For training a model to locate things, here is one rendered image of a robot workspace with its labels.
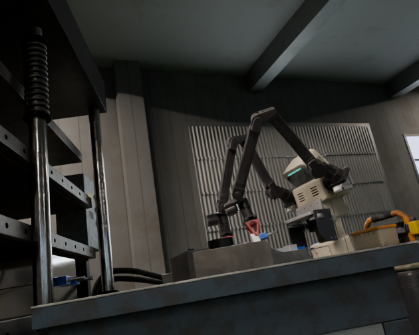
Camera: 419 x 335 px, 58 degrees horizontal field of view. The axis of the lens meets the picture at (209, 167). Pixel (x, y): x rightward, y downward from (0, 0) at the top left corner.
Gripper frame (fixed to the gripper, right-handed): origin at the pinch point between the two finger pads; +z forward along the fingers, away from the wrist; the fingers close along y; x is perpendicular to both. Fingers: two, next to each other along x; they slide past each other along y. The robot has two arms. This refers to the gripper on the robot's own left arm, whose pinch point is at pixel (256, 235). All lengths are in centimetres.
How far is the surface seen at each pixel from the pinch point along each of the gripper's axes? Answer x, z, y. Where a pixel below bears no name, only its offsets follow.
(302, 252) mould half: 8.6, 19.5, 33.4
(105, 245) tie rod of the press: -72, -19, 2
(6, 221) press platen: -76, -6, 91
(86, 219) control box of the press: -80, -39, -6
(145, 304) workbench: -43, 30, 116
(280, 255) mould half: -0.8, 18.3, 36.7
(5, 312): -93, 10, 62
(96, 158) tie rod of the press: -65, -64, 9
